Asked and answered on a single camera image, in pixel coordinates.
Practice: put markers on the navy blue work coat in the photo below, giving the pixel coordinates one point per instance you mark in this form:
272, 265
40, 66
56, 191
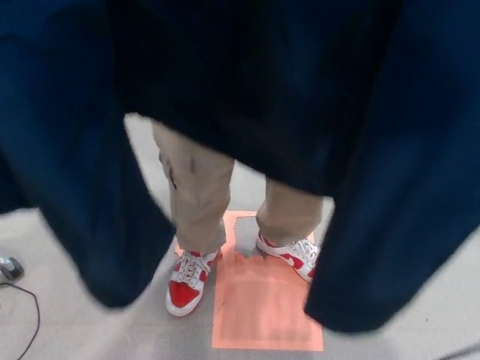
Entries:
56, 168

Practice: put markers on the person's left red white sneaker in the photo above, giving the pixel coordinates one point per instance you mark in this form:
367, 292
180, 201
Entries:
292, 258

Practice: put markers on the person's right red white sneaker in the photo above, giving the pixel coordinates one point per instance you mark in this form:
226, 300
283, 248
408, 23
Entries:
185, 296

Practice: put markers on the orange floor sheet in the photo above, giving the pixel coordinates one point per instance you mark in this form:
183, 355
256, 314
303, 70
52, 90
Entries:
255, 315

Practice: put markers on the person's red white sneaker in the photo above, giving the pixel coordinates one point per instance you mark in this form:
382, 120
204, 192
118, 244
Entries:
185, 296
292, 258

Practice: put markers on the black basketball print t-shirt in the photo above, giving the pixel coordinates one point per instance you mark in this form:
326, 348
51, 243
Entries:
243, 93

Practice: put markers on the beige trousers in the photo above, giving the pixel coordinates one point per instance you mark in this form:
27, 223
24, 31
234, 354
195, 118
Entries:
198, 195

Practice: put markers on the grey floor device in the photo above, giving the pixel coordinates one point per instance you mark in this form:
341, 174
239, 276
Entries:
13, 269

